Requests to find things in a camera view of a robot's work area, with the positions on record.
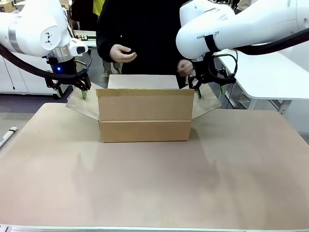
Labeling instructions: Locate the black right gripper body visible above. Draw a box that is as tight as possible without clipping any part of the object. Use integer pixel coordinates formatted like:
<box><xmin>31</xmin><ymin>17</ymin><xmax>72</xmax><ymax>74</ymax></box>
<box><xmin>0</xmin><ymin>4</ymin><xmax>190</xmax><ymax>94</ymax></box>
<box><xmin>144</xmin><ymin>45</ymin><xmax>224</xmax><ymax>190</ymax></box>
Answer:
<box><xmin>192</xmin><ymin>54</ymin><xmax>219</xmax><ymax>84</ymax></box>

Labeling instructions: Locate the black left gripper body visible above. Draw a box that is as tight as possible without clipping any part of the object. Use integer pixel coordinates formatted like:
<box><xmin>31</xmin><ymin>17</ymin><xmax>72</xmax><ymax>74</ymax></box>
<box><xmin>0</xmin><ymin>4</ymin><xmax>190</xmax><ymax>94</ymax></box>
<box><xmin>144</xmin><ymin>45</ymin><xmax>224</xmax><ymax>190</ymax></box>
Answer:
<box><xmin>44</xmin><ymin>57</ymin><xmax>84</xmax><ymax>89</ymax></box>

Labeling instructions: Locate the brown cardboard box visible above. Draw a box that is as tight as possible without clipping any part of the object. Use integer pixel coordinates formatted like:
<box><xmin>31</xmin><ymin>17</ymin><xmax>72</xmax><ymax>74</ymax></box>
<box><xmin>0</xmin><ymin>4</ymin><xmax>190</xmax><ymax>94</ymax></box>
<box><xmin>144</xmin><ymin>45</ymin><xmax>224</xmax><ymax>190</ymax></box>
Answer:
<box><xmin>65</xmin><ymin>74</ymin><xmax>223</xmax><ymax>144</ymax></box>

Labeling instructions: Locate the small cardboard box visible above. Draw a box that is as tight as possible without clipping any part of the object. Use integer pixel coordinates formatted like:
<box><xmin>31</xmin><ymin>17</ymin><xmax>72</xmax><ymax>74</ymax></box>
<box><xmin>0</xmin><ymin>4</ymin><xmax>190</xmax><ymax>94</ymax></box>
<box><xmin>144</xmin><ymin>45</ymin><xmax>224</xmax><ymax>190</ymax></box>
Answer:
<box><xmin>0</xmin><ymin>1</ymin><xmax>14</xmax><ymax>13</ymax></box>

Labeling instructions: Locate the person's left hand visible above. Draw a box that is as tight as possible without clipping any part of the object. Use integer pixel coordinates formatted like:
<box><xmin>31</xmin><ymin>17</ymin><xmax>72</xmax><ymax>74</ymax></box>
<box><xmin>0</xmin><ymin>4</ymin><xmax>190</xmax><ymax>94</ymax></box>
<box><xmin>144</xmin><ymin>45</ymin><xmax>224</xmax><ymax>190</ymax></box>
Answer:
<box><xmin>177</xmin><ymin>59</ymin><xmax>194</xmax><ymax>78</ymax></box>

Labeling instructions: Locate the person's right hand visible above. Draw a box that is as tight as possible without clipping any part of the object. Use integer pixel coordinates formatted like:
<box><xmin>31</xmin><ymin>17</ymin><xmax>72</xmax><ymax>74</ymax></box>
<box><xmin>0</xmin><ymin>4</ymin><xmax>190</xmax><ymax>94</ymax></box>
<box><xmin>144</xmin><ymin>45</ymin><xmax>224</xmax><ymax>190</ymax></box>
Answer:
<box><xmin>110</xmin><ymin>44</ymin><xmax>138</xmax><ymax>64</ymax></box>

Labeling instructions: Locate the black rod tool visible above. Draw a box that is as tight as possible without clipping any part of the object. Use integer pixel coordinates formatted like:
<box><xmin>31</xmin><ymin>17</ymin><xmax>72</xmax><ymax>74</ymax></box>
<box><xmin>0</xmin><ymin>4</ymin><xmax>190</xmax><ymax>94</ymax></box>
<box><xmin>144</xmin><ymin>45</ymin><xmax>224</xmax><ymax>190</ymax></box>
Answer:
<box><xmin>76</xmin><ymin>35</ymin><xmax>97</xmax><ymax>42</ymax></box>

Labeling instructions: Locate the white folding table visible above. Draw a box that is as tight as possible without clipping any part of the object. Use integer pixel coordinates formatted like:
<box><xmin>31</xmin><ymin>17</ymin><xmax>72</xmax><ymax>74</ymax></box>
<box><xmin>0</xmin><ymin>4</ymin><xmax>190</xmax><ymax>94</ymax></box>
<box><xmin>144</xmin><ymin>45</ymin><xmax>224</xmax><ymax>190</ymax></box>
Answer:
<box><xmin>72</xmin><ymin>30</ymin><xmax>98</xmax><ymax>48</ymax></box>

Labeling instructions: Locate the large white work table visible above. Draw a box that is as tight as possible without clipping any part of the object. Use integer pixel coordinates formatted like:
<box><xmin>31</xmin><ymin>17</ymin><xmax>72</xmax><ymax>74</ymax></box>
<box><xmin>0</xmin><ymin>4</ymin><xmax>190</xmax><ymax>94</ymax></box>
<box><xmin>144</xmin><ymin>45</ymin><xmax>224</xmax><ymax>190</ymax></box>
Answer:
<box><xmin>217</xmin><ymin>48</ymin><xmax>309</xmax><ymax>116</ymax></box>

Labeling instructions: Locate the wooden top white cabinet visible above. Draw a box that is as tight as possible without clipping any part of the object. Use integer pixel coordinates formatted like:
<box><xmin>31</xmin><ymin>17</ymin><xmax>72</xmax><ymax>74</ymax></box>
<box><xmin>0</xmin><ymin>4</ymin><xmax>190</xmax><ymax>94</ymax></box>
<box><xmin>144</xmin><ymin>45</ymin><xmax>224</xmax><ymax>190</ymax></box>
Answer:
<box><xmin>0</xmin><ymin>52</ymin><xmax>73</xmax><ymax>100</ymax></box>

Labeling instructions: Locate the white pen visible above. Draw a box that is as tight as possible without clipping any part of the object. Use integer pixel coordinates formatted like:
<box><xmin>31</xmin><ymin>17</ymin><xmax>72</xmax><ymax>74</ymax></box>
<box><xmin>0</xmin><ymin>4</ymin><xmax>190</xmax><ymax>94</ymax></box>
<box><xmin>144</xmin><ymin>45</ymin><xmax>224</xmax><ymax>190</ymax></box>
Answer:
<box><xmin>0</xmin><ymin>126</ymin><xmax>18</xmax><ymax>148</ymax></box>

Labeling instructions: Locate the person in black sweater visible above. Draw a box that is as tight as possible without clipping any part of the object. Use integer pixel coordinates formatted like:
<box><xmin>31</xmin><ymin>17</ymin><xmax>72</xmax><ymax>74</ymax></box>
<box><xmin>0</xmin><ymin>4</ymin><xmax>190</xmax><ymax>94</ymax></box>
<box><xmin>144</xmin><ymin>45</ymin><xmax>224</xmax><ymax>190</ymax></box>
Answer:
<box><xmin>96</xmin><ymin>0</ymin><xmax>194</xmax><ymax>76</ymax></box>

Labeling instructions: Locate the person in yellow shirt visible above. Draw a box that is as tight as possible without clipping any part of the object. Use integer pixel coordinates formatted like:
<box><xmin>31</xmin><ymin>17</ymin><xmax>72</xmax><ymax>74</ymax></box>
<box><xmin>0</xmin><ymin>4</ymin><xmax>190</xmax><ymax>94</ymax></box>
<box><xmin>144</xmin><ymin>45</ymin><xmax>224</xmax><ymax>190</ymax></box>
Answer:
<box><xmin>93</xmin><ymin>0</ymin><xmax>106</xmax><ymax>16</ymax></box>

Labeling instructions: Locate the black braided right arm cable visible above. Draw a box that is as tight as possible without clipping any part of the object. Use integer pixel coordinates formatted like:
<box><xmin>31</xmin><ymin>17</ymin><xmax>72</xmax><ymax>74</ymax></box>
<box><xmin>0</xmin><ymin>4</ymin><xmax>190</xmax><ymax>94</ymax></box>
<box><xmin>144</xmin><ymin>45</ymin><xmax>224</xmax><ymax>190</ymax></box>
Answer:
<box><xmin>234</xmin><ymin>27</ymin><xmax>309</xmax><ymax>56</ymax></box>

